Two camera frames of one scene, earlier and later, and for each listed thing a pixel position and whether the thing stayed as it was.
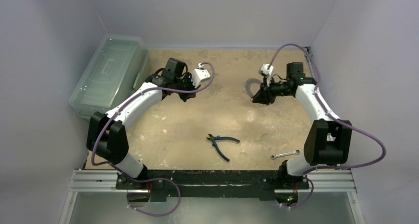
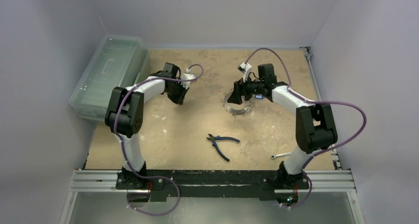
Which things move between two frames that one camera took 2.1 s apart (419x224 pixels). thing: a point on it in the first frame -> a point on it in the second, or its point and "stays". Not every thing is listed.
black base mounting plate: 187,185 stays
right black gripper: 267,92 -> 242,88
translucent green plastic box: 119,64 stays
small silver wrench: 296,152 stays
